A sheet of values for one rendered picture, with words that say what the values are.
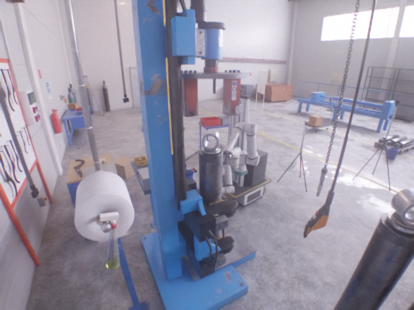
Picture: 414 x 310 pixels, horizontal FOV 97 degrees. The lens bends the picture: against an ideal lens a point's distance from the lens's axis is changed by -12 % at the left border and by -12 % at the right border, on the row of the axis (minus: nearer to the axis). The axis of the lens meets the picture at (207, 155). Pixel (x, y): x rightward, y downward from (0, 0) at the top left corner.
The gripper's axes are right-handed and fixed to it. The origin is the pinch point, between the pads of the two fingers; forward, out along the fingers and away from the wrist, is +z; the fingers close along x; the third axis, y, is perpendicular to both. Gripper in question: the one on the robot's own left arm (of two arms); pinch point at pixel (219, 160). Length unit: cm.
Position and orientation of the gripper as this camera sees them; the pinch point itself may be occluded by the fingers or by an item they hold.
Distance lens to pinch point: 199.1
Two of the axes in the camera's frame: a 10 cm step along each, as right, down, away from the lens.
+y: 7.7, 2.6, -5.9
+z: -6.4, 3.1, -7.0
